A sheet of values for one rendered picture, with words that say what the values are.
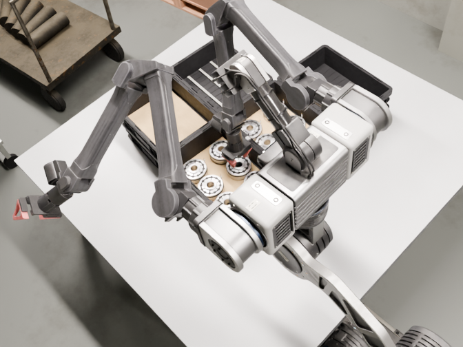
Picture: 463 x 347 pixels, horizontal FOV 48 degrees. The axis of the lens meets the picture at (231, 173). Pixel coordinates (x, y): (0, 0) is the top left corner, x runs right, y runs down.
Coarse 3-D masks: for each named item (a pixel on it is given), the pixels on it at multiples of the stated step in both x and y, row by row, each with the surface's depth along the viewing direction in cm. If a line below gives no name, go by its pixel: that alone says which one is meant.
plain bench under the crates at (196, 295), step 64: (256, 0) 293; (384, 64) 253; (64, 128) 256; (448, 128) 227; (128, 192) 229; (384, 192) 213; (448, 192) 210; (128, 256) 211; (192, 256) 208; (256, 256) 204; (320, 256) 201; (384, 256) 198; (192, 320) 193; (256, 320) 190; (320, 320) 187
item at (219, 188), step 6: (204, 180) 208; (216, 180) 207; (222, 180) 207; (198, 186) 207; (204, 186) 207; (216, 186) 206; (222, 186) 206; (204, 192) 205; (210, 192) 205; (216, 192) 204
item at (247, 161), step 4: (244, 160) 211; (248, 160) 211; (228, 164) 211; (248, 164) 210; (228, 168) 210; (232, 168) 210; (244, 168) 209; (248, 168) 209; (232, 172) 209; (236, 172) 208; (240, 172) 208; (244, 172) 208
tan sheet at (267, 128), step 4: (256, 112) 229; (260, 112) 229; (288, 112) 227; (252, 116) 228; (256, 116) 228; (260, 116) 227; (264, 120) 226; (264, 124) 225; (268, 124) 224; (264, 128) 223; (268, 128) 223; (272, 128) 223; (264, 132) 222; (268, 132) 222
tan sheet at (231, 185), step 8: (200, 152) 220; (208, 152) 220; (208, 160) 217; (208, 168) 215; (216, 168) 215; (224, 168) 214; (256, 168) 212; (224, 176) 212; (224, 184) 210; (232, 184) 209; (240, 184) 209
